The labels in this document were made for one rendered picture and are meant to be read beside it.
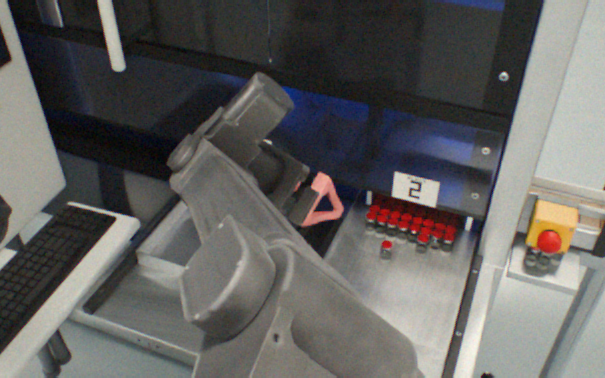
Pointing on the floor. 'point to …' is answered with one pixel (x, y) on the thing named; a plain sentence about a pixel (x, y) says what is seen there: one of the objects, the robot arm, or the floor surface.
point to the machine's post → (529, 130)
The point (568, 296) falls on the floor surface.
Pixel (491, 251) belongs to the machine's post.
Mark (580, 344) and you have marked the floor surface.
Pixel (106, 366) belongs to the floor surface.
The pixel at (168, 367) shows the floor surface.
